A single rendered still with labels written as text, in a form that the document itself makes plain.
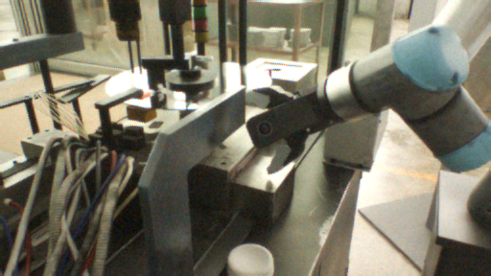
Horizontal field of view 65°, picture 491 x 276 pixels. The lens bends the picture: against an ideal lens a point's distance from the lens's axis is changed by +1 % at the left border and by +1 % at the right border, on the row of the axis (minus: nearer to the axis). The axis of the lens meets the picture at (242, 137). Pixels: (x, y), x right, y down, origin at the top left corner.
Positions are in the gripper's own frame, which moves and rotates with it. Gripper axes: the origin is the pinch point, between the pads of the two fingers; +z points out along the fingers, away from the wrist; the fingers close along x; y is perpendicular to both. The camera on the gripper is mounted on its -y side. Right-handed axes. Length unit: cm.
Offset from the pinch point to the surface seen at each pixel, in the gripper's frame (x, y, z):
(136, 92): 13.4, -15.2, 4.0
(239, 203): -10.6, -4.7, 4.0
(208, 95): 9.7, -2.6, 3.4
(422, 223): -68, 121, 54
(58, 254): -4.9, -35.0, -2.8
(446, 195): -25.3, 30.7, -12.7
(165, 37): 43, 28, 57
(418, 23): 56, 427, 156
